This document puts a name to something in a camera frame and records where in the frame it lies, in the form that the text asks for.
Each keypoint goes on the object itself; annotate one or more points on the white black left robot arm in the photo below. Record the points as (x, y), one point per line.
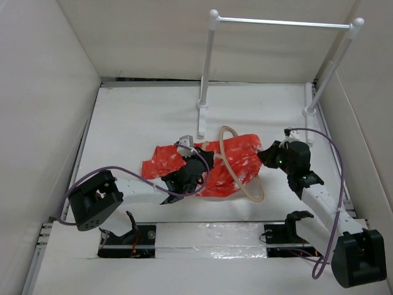
(95, 201)

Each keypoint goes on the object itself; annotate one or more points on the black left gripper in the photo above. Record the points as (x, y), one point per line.
(199, 158)

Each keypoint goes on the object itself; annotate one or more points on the wooden clothes hanger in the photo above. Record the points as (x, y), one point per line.
(236, 166)

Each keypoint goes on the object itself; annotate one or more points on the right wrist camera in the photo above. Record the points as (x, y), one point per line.
(291, 135)

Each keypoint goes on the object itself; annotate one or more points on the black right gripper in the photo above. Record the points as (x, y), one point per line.
(268, 155)

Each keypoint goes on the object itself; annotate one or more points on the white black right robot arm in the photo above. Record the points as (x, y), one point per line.
(356, 254)

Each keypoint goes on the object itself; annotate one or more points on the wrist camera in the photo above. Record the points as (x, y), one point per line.
(291, 135)
(185, 146)

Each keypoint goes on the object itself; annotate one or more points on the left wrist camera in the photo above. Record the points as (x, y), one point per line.
(185, 146)

